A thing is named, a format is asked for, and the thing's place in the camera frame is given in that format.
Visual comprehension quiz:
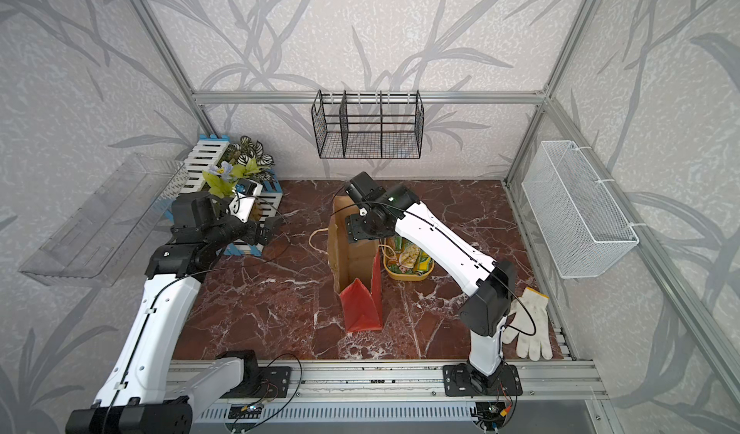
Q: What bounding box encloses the red paper bag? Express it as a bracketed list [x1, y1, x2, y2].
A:
[314, 196, 383, 333]

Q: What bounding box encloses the blue white wooden crate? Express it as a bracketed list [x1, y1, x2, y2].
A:
[179, 135, 283, 257]

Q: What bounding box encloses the white work glove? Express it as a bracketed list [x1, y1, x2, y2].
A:
[502, 287, 553, 361]

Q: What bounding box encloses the potted artificial plant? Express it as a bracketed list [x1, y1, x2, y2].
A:
[202, 135, 275, 199]

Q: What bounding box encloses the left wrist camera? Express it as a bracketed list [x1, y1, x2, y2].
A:
[229, 179, 263, 222]

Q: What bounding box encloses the white wire basket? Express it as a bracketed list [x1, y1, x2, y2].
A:
[522, 140, 640, 279]

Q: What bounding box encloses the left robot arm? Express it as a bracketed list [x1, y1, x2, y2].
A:
[66, 182, 281, 433]

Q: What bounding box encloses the mushroom soup packet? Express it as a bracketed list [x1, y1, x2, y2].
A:
[397, 241, 421, 274]

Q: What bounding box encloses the black wire basket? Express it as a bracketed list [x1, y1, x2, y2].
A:
[310, 91, 425, 160]

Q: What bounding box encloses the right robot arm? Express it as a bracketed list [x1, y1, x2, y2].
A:
[345, 172, 522, 397]

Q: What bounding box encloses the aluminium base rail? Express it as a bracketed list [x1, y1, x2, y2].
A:
[118, 357, 608, 406]

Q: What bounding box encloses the yellow plastic tray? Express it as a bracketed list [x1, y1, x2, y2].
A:
[381, 236, 436, 282]

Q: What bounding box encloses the clear acrylic shelf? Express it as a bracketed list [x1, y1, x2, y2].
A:
[18, 154, 188, 288]

